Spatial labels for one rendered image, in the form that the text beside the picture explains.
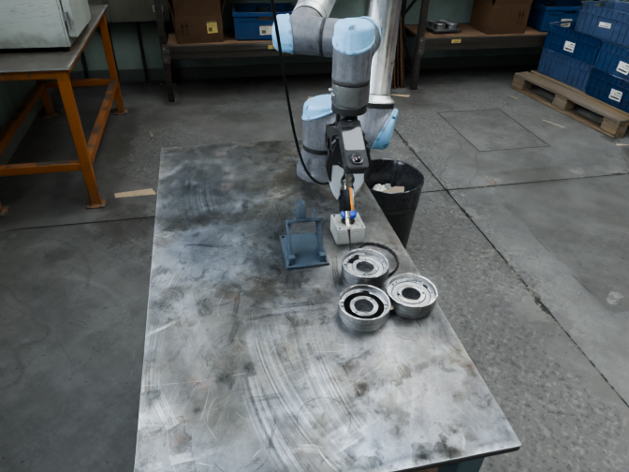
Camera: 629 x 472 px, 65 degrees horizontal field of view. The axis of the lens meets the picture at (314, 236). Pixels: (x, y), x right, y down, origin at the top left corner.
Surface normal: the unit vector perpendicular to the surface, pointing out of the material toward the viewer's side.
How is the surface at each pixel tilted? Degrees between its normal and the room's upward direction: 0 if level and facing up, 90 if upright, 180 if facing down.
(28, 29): 90
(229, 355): 0
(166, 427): 0
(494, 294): 0
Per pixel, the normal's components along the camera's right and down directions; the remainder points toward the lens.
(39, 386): 0.03, -0.82
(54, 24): 0.18, 0.57
